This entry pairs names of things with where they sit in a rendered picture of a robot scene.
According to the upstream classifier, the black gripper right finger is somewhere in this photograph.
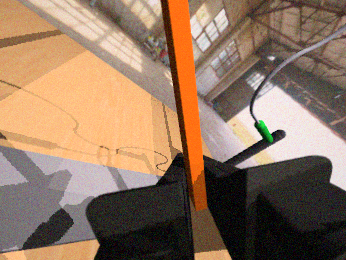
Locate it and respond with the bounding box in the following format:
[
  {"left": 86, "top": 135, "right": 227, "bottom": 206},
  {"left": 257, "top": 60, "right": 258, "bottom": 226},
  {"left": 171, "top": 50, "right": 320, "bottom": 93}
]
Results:
[{"left": 203, "top": 155, "right": 333, "bottom": 260}]

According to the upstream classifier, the orange handle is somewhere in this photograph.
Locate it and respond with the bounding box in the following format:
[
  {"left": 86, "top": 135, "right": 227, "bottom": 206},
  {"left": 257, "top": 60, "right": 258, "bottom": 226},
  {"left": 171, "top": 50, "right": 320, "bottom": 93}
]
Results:
[{"left": 160, "top": 0, "right": 208, "bottom": 211}]

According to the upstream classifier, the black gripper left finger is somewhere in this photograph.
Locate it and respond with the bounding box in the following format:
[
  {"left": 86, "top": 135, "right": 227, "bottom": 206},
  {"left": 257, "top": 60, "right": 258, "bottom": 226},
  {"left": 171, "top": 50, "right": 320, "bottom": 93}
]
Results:
[{"left": 85, "top": 153, "right": 195, "bottom": 260}]

